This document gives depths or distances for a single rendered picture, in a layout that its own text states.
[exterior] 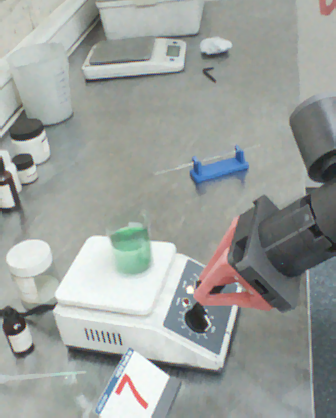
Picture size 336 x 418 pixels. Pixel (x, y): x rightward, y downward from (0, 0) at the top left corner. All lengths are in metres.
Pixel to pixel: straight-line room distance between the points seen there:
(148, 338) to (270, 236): 0.22
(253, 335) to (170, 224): 0.26
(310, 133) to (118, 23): 1.26
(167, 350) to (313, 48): 1.57
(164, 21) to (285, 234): 1.26
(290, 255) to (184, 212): 0.44
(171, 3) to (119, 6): 0.15
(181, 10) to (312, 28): 0.56
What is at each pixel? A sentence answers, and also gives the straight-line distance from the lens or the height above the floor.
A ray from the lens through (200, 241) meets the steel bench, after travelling 0.84.
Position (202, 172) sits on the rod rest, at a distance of 0.98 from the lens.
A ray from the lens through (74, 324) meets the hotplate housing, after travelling 0.67.
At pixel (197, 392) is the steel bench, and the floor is 0.75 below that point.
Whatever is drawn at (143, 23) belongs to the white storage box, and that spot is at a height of 0.80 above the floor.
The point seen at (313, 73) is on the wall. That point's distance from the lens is 2.11.
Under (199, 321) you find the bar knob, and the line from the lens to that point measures 0.64.
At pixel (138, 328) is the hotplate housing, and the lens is 0.63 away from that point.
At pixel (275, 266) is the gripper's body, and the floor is 0.95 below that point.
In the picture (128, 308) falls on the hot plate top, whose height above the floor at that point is 0.84.
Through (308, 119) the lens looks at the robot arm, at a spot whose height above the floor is 1.05.
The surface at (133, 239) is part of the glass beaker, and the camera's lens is 0.62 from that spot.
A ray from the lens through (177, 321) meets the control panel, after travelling 0.64.
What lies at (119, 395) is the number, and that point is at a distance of 0.62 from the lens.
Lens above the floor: 1.27
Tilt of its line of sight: 35 degrees down
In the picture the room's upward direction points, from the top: 10 degrees counter-clockwise
